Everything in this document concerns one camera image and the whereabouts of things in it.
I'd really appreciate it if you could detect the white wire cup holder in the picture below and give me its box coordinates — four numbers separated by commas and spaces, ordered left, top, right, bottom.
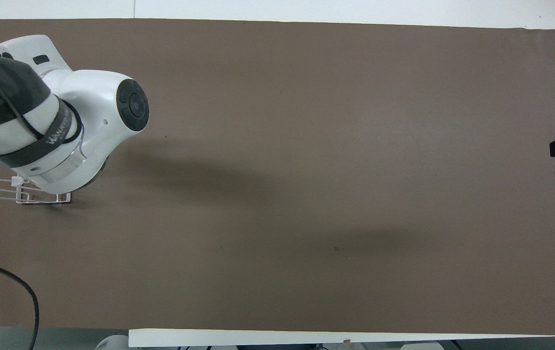
0, 160, 72, 206

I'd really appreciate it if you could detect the black cable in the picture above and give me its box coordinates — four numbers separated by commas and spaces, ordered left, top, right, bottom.
0, 256, 40, 350

